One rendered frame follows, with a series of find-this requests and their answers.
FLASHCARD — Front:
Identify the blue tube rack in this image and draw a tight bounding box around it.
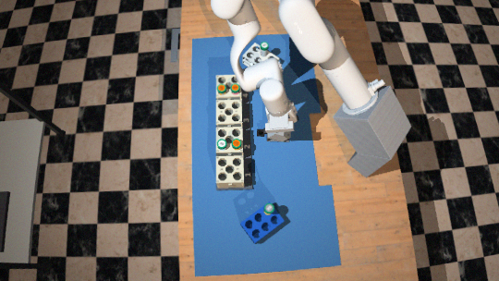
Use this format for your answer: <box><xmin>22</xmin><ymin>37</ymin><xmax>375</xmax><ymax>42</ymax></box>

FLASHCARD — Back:
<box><xmin>240</xmin><ymin>206</ymin><xmax>283</xmax><ymax>244</ymax></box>

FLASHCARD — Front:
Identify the white bucket adapter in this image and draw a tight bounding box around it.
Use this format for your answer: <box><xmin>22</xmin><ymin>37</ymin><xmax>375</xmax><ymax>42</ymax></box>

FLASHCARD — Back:
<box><xmin>216</xmin><ymin>100</ymin><xmax>242</xmax><ymax>128</ymax></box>
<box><xmin>216</xmin><ymin>127</ymin><xmax>243</xmax><ymax>156</ymax></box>
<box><xmin>216</xmin><ymin>155</ymin><xmax>244</xmax><ymax>189</ymax></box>
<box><xmin>216</xmin><ymin>75</ymin><xmax>241</xmax><ymax>100</ymax></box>

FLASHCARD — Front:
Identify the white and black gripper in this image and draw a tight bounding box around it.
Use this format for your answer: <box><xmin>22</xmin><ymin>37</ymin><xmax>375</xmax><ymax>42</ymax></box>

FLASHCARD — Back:
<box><xmin>265</xmin><ymin>105</ymin><xmax>297</xmax><ymax>123</ymax></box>

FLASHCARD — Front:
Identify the blue bench mat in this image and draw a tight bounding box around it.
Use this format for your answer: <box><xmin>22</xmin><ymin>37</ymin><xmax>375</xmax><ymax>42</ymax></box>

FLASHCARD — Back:
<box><xmin>191</xmin><ymin>34</ymin><xmax>341</xmax><ymax>276</ymax></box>

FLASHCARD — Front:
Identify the white tube rack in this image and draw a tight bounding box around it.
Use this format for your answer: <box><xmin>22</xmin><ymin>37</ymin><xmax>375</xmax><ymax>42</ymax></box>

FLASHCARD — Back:
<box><xmin>242</xmin><ymin>43</ymin><xmax>278</xmax><ymax>67</ymax></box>

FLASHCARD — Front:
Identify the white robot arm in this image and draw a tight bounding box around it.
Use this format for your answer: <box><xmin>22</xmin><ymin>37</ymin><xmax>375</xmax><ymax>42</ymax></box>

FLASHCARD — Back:
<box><xmin>211</xmin><ymin>0</ymin><xmax>384</xmax><ymax>133</ymax></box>

